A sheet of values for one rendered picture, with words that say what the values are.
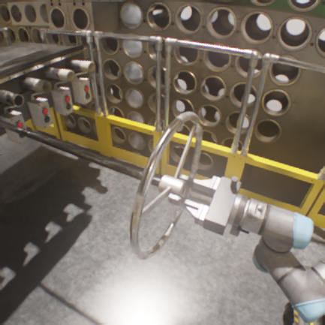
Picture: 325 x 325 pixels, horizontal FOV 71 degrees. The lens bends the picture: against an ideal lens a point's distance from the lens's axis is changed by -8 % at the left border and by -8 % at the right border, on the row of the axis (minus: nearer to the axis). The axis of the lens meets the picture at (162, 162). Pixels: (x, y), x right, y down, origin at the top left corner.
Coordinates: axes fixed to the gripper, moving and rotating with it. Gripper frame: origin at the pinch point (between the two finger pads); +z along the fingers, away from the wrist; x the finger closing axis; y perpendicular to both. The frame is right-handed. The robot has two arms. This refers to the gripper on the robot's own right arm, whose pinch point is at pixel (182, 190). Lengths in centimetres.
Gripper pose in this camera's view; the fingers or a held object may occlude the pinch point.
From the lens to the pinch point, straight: 62.5
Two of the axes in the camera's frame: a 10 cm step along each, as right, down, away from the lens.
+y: -0.7, -6.6, -7.5
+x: -4.5, 6.9, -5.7
